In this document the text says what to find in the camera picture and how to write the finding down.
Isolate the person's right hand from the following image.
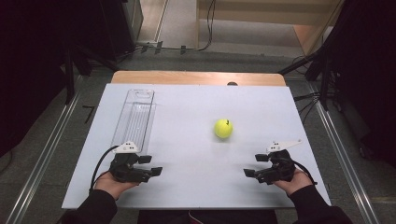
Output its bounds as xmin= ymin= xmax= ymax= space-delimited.
xmin=273 ymin=167 xmax=314 ymax=197

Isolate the black hanging cable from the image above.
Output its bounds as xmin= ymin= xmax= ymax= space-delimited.
xmin=197 ymin=0 xmax=218 ymax=52

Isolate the metal floor rail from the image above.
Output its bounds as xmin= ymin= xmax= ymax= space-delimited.
xmin=306 ymin=81 xmax=381 ymax=224
xmin=5 ymin=91 xmax=82 ymax=224

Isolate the person's left hand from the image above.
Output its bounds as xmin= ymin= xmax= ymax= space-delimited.
xmin=93 ymin=170 xmax=140 ymax=201

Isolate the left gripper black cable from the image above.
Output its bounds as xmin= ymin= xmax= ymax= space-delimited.
xmin=89 ymin=144 xmax=121 ymax=192

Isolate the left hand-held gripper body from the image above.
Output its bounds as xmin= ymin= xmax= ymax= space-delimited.
xmin=108 ymin=141 xmax=153 ymax=184

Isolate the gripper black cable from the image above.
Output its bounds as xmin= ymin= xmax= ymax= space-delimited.
xmin=290 ymin=160 xmax=318 ymax=187
xmin=89 ymin=144 xmax=121 ymax=192

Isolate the white table board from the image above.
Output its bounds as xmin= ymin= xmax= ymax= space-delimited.
xmin=61 ymin=82 xmax=332 ymax=210

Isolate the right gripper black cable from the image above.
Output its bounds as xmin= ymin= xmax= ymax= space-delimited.
xmin=290 ymin=160 xmax=318 ymax=187

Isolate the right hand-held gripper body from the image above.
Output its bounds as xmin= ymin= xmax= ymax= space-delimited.
xmin=254 ymin=139 xmax=303 ymax=185

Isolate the light wooden cabinet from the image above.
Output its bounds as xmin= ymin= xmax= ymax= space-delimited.
xmin=195 ymin=0 xmax=346 ymax=56

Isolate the yellow tennis ball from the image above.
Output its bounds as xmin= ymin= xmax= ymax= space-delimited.
xmin=213 ymin=118 xmax=234 ymax=140

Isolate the clear plastic tray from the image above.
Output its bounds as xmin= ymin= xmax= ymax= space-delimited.
xmin=110 ymin=89 xmax=156 ymax=154

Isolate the wooden table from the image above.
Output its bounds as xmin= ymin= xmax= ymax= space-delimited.
xmin=110 ymin=70 xmax=287 ymax=88

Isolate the black curtain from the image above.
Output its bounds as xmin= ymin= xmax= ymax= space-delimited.
xmin=320 ymin=0 xmax=396 ymax=169
xmin=0 ymin=0 xmax=138 ymax=158

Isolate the black tripod stand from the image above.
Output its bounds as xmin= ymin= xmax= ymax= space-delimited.
xmin=277 ymin=46 xmax=332 ymax=112

